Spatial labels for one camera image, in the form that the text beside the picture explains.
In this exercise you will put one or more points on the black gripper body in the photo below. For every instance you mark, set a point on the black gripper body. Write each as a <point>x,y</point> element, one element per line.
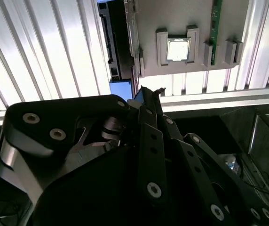
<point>97,188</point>

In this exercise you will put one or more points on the hard disk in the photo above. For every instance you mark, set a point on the hard disk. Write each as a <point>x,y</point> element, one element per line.
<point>120,87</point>

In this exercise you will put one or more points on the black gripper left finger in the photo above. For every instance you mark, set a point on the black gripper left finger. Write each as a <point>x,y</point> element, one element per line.
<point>54,113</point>

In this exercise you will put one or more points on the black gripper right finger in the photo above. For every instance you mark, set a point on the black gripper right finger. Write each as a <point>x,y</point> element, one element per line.
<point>195,169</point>

